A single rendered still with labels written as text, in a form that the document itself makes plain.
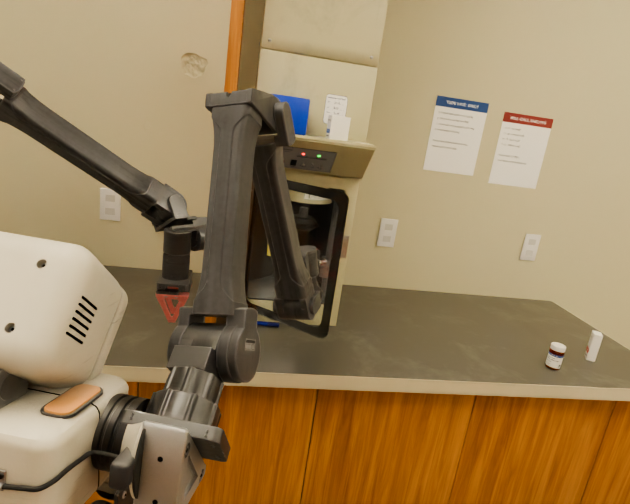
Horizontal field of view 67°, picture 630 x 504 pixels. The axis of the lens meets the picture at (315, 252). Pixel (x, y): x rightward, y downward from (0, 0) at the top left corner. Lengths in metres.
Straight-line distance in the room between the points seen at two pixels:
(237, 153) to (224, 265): 0.16
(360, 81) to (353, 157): 0.22
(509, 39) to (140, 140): 1.38
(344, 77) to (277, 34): 0.21
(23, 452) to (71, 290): 0.16
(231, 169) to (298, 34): 0.74
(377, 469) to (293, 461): 0.25
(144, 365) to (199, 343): 0.60
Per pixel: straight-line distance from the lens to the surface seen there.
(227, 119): 0.73
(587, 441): 1.76
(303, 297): 0.93
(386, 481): 1.54
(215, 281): 0.66
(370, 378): 1.29
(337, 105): 1.38
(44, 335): 0.56
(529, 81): 2.09
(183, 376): 0.62
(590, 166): 2.28
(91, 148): 1.03
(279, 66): 1.36
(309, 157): 1.30
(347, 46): 1.39
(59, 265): 0.58
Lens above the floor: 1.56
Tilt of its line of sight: 16 degrees down
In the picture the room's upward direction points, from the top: 8 degrees clockwise
